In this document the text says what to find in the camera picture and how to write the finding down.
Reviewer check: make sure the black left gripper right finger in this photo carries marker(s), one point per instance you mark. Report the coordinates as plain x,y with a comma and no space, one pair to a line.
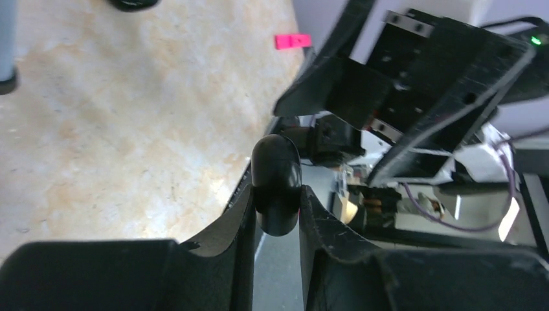
341,270

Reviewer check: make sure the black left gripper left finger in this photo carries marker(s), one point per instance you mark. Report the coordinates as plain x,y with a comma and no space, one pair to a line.
213,270

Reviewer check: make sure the black earbuds charging case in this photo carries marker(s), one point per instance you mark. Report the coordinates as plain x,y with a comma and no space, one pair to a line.
276,184

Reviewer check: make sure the pink highlighter marker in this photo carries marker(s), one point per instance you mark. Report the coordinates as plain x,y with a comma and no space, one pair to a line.
292,41

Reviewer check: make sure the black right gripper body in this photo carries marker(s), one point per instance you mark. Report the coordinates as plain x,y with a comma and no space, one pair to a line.
431,81

